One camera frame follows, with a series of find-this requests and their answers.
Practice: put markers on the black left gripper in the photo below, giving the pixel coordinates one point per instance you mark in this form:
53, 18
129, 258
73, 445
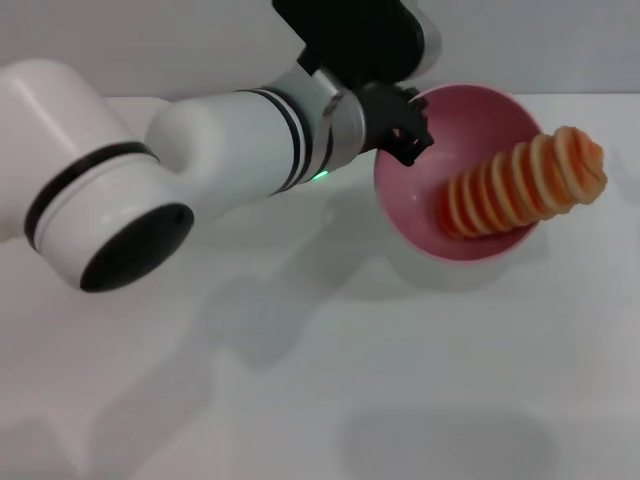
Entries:
380, 115

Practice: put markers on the pink plastic bowl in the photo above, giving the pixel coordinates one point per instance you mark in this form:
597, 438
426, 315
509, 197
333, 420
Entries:
415, 200

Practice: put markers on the orange ridged toy bread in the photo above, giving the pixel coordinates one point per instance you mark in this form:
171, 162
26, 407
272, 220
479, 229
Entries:
520, 185

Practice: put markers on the silver left camera bracket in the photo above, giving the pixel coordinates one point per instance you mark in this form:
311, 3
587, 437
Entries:
325, 90

